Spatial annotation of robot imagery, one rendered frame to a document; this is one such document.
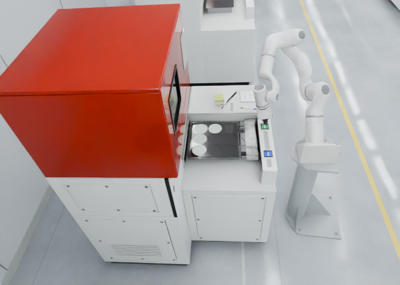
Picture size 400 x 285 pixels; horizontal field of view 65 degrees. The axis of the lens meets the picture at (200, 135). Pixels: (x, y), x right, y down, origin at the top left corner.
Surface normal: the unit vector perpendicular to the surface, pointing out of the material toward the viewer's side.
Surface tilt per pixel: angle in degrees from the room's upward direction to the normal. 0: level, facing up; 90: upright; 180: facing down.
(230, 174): 0
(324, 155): 90
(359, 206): 0
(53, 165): 90
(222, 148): 0
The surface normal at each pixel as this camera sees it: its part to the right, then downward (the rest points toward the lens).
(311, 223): -0.07, -0.69
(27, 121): -0.06, 0.72
